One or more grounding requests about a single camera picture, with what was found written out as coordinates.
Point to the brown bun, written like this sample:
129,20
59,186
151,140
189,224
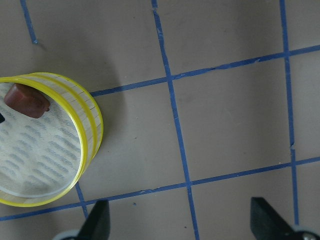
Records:
27,100

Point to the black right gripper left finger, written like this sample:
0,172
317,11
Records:
97,224

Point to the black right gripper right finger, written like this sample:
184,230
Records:
267,224

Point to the yellow bamboo steamer centre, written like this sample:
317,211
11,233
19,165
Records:
41,159

